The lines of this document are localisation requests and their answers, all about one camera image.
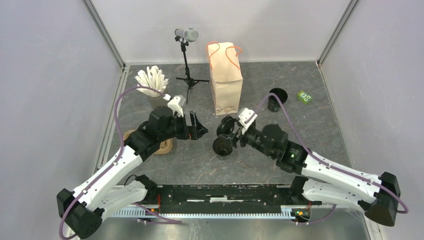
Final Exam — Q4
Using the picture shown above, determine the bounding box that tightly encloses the brown paper takeout bag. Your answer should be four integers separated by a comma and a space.
206, 41, 243, 116

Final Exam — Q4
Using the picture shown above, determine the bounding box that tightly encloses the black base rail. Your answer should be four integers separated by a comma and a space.
156, 184, 319, 214

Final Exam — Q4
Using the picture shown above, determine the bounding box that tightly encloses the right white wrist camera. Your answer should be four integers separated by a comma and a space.
237, 107, 258, 135

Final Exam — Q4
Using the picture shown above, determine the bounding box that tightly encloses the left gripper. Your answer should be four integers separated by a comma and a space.
158, 110, 208, 142

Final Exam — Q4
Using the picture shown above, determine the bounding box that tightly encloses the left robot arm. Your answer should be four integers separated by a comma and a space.
56, 106, 208, 240

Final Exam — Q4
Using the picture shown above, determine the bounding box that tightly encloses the microphone on black tripod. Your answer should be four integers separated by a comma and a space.
174, 26, 210, 103

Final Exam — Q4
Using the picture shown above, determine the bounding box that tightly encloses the bundle of white wrapped straws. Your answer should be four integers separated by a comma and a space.
134, 65, 169, 98

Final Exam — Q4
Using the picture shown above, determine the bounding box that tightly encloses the single black cup lid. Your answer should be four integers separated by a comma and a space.
216, 115, 236, 137

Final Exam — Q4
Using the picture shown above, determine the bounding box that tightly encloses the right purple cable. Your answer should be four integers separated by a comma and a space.
255, 92, 409, 226

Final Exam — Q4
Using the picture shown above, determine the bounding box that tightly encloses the grey cup holding straws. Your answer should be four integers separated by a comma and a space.
146, 93, 168, 111

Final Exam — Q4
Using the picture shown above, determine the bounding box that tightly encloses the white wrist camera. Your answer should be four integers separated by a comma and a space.
162, 94, 186, 118
237, 107, 258, 135

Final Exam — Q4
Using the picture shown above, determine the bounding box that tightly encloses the black coffee cup with print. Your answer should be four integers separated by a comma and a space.
212, 137, 235, 160

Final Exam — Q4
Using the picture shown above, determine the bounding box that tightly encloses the purple cable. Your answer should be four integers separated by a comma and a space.
58, 86, 183, 240
255, 92, 409, 226

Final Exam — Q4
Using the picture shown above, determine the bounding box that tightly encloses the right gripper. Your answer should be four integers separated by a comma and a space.
220, 123, 276, 159

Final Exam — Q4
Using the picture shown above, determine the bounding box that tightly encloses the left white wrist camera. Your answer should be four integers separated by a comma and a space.
162, 94, 186, 118

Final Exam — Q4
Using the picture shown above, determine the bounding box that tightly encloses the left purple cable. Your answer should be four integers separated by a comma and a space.
58, 86, 183, 240

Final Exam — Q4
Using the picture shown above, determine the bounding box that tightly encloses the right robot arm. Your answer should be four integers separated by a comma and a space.
216, 123, 401, 227

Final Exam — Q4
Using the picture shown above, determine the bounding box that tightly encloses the brown cardboard cup carrier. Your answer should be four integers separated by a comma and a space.
123, 129, 173, 155

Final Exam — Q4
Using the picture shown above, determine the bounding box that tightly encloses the green toy block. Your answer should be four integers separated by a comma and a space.
297, 90, 313, 105

